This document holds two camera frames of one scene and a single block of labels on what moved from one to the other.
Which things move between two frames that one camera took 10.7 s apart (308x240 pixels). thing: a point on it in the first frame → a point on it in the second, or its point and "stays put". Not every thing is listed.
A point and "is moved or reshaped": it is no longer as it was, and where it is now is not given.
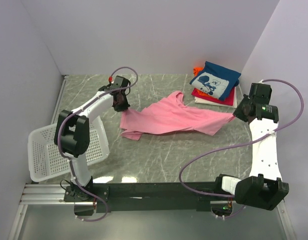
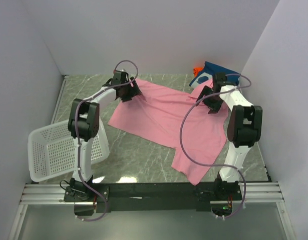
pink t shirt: x=171 y=115 is moved or reshaped
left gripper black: x=124 y=106 → x=134 y=91
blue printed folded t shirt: x=216 y=81 stays put
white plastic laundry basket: x=44 y=158 stays put
